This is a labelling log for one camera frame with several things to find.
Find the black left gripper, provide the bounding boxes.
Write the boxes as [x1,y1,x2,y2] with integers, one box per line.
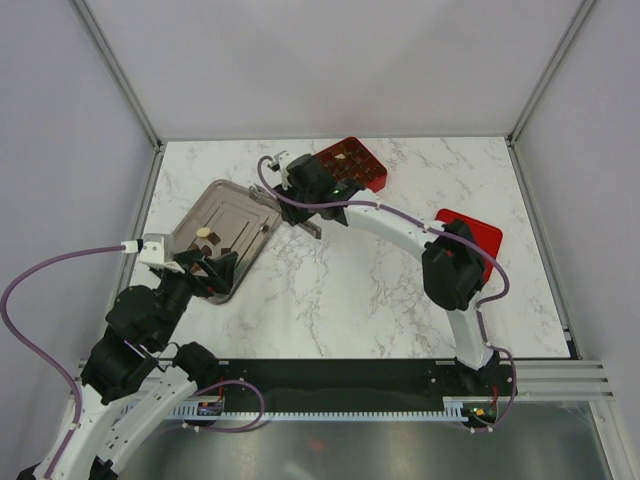
[154,247,239,347]

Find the stainless steel tray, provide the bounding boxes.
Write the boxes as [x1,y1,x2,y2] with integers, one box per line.
[171,180,281,304]

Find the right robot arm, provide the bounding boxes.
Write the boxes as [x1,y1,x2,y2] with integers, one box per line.
[269,151,499,395]

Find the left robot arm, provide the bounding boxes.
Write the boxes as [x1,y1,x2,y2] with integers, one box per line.
[1,241,238,479]

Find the red chocolate box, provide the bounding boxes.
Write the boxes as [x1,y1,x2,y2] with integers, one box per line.
[314,137,388,193]

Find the red box lid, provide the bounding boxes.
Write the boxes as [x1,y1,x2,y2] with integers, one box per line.
[431,208,503,291]

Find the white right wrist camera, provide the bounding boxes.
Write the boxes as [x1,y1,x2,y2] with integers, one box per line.
[267,150,296,189]

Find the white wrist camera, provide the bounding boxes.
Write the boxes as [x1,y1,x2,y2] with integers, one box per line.
[267,150,296,189]
[120,233,185,273]

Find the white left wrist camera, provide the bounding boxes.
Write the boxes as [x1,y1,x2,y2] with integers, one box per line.
[120,233,185,273]

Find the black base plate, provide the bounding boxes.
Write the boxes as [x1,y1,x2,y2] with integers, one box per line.
[210,359,513,414]

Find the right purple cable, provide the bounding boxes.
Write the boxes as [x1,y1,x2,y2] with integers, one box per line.
[257,155,516,435]

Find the purple cable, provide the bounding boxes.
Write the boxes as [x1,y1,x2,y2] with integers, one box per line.
[0,244,126,476]
[257,155,516,435]

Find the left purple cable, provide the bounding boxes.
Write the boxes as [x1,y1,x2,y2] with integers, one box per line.
[0,244,126,476]

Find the white cable duct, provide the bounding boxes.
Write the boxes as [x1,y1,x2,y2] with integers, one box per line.
[84,395,501,426]

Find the aluminium frame rail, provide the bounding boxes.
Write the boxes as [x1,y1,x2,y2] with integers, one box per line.
[516,359,613,402]

